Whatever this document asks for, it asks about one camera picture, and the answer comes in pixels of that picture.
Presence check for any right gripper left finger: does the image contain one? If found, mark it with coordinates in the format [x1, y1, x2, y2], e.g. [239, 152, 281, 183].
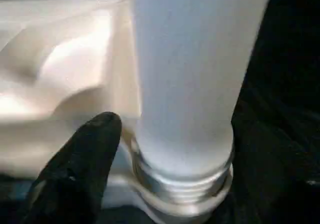
[18, 110, 124, 224]

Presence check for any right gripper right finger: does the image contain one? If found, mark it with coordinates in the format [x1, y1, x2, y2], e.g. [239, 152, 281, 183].
[226, 123, 320, 224]

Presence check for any white plastic table top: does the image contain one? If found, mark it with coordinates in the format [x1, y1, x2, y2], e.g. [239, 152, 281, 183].
[0, 0, 235, 224]

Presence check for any white plastic table leg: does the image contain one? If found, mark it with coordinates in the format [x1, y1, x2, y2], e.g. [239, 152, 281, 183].
[124, 0, 275, 203]

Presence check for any black mat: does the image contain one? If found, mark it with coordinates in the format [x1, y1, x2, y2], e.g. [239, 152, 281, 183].
[0, 0, 320, 224]

